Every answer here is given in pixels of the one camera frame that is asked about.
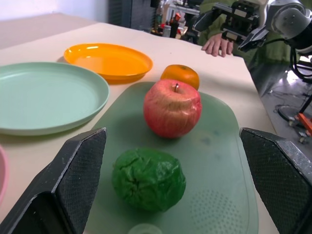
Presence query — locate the light green plastic plate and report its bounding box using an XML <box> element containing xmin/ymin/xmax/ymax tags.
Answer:
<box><xmin>0</xmin><ymin>62</ymin><xmax>110</xmax><ymax>136</ymax></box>

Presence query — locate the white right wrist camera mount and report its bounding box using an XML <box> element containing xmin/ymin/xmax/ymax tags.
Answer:
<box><xmin>257</xmin><ymin>0</ymin><xmax>275</xmax><ymax>28</ymax></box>

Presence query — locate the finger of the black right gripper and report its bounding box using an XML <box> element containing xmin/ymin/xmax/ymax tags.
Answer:
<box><xmin>237</xmin><ymin>25</ymin><xmax>270</xmax><ymax>53</ymax></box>
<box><xmin>192</xmin><ymin>5</ymin><xmax>229</xmax><ymax>33</ymax></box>

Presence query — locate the orange mandarin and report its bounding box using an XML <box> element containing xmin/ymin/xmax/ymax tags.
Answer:
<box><xmin>160</xmin><ymin>64</ymin><xmax>200</xmax><ymax>91</ymax></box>

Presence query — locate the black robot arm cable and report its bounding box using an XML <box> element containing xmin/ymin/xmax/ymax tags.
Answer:
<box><xmin>264</xmin><ymin>38</ymin><xmax>312</xmax><ymax>81</ymax></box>

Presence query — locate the pale green round cap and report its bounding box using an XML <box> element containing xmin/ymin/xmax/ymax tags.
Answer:
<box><xmin>126</xmin><ymin>224</ymin><xmax>162</xmax><ymax>234</ymax></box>

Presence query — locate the orange wheeled stand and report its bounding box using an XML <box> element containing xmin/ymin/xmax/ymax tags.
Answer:
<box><xmin>289</xmin><ymin>94</ymin><xmax>312</xmax><ymax>145</ymax></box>

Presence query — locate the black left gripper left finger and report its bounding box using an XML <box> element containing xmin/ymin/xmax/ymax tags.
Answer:
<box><xmin>0</xmin><ymin>127</ymin><xmax>108</xmax><ymax>234</ymax></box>

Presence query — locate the red apple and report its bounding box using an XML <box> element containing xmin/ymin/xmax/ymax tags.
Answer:
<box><xmin>143</xmin><ymin>78</ymin><xmax>203</xmax><ymax>139</ymax></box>

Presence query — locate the green leafy vegetable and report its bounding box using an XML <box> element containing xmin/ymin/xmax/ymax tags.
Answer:
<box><xmin>111</xmin><ymin>147</ymin><xmax>187</xmax><ymax>213</ymax></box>

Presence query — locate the orange plastic plate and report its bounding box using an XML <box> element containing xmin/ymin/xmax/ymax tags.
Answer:
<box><xmin>63</xmin><ymin>43</ymin><xmax>154</xmax><ymax>85</ymax></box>

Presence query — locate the pink plastic plate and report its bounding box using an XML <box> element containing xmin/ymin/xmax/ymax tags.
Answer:
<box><xmin>0</xmin><ymin>144</ymin><xmax>10</xmax><ymax>206</ymax></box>

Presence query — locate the black bottle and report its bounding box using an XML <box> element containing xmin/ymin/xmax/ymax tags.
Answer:
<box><xmin>170</xmin><ymin>21</ymin><xmax>179</xmax><ymax>39</ymax></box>

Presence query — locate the person's bare hand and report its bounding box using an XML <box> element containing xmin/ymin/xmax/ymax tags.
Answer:
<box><xmin>201</xmin><ymin>33</ymin><xmax>234</xmax><ymax>58</ymax></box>

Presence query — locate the person in green jacket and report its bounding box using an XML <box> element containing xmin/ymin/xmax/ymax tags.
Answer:
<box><xmin>198</xmin><ymin>0</ymin><xmax>297</xmax><ymax>64</ymax></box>

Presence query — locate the green plastic cutting board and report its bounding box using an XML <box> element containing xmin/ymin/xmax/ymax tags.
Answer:
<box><xmin>85</xmin><ymin>81</ymin><xmax>259</xmax><ymax>234</ymax></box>

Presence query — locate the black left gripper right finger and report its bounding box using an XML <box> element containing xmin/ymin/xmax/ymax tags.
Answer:
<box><xmin>239</xmin><ymin>127</ymin><xmax>312</xmax><ymax>234</ymax></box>

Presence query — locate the black floor cable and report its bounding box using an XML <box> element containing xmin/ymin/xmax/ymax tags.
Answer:
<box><xmin>274</xmin><ymin>104</ymin><xmax>299</xmax><ymax>122</ymax></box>

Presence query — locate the dark cabinet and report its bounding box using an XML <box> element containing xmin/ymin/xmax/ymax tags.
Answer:
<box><xmin>107</xmin><ymin>0</ymin><xmax>153</xmax><ymax>33</ymax></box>

